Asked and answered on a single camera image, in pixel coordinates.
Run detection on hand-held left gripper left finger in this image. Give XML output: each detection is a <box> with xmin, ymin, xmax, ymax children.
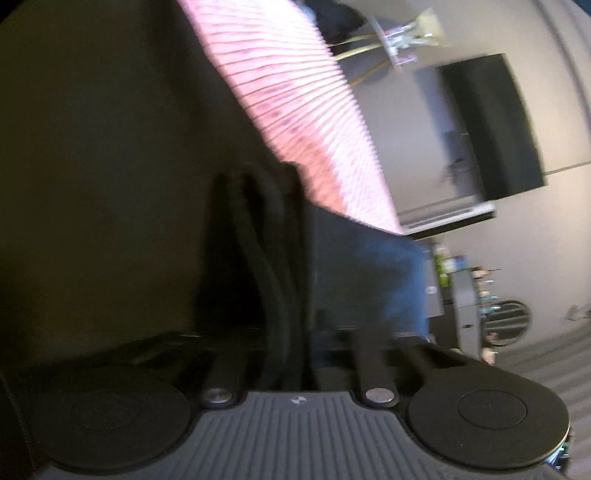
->
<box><xmin>83</xmin><ymin>331</ymin><xmax>251</xmax><ymax>406</ymax></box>

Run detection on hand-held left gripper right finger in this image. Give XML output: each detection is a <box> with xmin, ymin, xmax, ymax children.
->
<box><xmin>348</xmin><ymin>331</ymin><xmax>482</xmax><ymax>409</ymax></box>

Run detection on dark cabinet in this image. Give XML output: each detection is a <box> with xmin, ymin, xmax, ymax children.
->
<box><xmin>425</xmin><ymin>240</ymin><xmax>483</xmax><ymax>357</ymax></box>

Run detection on round metal fan grille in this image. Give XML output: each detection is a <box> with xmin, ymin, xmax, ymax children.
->
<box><xmin>480</xmin><ymin>300</ymin><xmax>533</xmax><ymax>347</ymax></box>

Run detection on pink striped blanket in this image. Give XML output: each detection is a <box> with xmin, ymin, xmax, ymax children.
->
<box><xmin>178</xmin><ymin>0</ymin><xmax>405</xmax><ymax>237</ymax></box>

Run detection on round side table gold legs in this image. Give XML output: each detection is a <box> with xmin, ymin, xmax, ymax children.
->
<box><xmin>331</xmin><ymin>9</ymin><xmax>455</xmax><ymax>89</ymax></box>

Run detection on black crumpled cloth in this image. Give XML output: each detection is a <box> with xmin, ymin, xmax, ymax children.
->
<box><xmin>305</xmin><ymin>0</ymin><xmax>366</xmax><ymax>45</ymax></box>

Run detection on black wall television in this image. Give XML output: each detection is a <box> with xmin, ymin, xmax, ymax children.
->
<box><xmin>436</xmin><ymin>53</ymin><xmax>548</xmax><ymax>202</ymax></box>

